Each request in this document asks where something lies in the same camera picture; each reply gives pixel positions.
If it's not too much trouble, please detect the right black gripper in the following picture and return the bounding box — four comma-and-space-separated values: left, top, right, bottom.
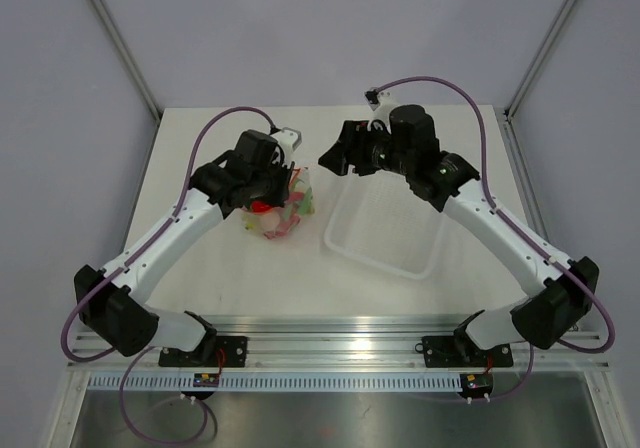
318, 121, 413, 178

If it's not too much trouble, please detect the red chili pepper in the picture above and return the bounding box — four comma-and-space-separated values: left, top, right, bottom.
249, 201, 273, 214

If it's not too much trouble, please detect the red dragon fruit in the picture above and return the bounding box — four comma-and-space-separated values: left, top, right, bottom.
262, 167, 315, 239

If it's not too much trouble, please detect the clear zip bag orange zipper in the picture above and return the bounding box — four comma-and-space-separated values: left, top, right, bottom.
241, 167, 315, 240

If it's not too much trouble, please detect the pink peach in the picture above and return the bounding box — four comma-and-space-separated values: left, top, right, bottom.
260, 213, 281, 232

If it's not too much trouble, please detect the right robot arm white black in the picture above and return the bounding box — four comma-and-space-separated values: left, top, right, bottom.
319, 104, 599, 364

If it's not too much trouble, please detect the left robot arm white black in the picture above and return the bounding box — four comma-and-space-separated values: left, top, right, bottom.
74, 128, 302, 366

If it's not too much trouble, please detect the white plastic perforated basket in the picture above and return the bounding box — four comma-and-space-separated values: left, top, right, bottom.
324, 172, 445, 281

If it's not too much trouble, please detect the left small circuit board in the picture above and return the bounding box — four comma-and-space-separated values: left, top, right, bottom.
193, 373, 220, 388

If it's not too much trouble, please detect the small circuit board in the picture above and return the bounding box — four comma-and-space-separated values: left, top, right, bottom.
193, 373, 220, 388
460, 373, 494, 395

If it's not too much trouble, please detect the right small circuit board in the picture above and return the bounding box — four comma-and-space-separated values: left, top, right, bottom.
460, 373, 494, 395

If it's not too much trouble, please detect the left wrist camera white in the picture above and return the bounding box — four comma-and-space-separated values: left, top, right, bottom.
270, 128, 302, 157

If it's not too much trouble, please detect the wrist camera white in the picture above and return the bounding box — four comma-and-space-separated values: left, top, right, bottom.
270, 128, 302, 157
365, 89, 398, 131

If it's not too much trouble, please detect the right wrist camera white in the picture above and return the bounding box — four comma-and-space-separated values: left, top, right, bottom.
365, 89, 398, 131

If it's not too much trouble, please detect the right aluminium frame post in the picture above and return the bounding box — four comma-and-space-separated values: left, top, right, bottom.
503, 0, 599, 119

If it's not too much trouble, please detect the aluminium frame post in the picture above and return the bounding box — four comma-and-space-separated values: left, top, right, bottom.
503, 0, 599, 119
69, 0, 162, 124

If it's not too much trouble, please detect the aluminium mounting rail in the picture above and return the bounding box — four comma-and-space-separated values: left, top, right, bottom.
69, 315, 612, 373

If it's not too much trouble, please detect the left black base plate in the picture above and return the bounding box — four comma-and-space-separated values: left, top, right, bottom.
158, 335, 248, 368

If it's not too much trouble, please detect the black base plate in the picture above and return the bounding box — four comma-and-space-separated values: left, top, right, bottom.
158, 335, 248, 368
414, 335, 514, 369

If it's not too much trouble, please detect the left aluminium frame post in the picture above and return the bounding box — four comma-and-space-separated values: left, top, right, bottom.
69, 0, 162, 124

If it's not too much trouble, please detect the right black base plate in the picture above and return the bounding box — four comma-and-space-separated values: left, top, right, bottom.
414, 335, 514, 369

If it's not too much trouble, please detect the white slotted cable duct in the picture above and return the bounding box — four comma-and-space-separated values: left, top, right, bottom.
87, 372, 462, 393

